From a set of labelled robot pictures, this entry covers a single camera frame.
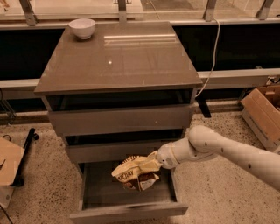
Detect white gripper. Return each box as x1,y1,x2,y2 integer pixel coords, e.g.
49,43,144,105
139,143,179,172

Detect brown chip bag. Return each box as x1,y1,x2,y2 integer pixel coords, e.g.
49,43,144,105
111,156,159,191

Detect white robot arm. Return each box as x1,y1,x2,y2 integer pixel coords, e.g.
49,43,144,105
149,125,280,191

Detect grey middle drawer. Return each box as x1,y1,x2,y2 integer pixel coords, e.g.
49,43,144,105
64,129,186,165

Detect grey drawer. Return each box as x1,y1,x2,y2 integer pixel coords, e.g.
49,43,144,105
64,129,186,165
47,89,193,136
70,157,188,224

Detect grey bottom drawer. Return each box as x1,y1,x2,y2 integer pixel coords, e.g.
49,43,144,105
70,157,188,224

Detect grey top drawer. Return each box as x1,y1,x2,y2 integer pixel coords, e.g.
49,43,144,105
47,89,193,136

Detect grey drawer cabinet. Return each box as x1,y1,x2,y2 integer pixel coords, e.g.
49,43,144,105
34,20,204,224

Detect cardboard box right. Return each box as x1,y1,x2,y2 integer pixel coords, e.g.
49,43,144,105
241,85,280,152

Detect black stand leg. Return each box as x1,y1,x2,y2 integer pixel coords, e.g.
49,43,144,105
11,128,39,187

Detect cardboard piece left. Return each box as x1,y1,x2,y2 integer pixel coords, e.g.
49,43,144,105
0,137,25,186

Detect white ceramic bowl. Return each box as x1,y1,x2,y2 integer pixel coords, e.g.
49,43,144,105
68,18,95,39

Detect metal window railing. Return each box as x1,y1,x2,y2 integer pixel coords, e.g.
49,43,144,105
0,0,280,30

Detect white cable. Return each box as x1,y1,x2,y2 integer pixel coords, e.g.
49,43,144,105
194,17,221,99

